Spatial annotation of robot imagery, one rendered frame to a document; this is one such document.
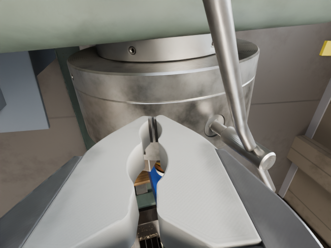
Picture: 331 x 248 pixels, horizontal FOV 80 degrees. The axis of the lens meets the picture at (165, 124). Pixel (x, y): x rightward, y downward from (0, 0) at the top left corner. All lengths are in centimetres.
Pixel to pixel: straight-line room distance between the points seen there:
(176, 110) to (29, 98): 61
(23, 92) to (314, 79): 228
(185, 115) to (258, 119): 194
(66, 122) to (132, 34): 147
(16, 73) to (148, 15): 61
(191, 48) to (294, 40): 183
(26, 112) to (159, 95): 63
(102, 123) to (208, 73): 16
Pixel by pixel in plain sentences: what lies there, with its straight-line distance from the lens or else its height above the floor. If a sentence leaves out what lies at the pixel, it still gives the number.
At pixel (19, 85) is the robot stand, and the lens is 78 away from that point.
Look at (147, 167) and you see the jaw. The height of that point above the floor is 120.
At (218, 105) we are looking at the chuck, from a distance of 26.
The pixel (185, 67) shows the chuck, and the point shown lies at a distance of 24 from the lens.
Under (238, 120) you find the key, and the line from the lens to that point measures 18.
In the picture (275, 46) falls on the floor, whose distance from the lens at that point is 196.
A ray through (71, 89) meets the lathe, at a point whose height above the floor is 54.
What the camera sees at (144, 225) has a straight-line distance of 76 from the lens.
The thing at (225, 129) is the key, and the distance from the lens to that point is 25.
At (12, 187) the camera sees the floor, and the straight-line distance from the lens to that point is 212.
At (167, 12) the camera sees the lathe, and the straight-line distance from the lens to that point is 20.
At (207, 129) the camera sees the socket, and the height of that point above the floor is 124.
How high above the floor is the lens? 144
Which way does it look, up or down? 57 degrees down
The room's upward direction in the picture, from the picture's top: 152 degrees clockwise
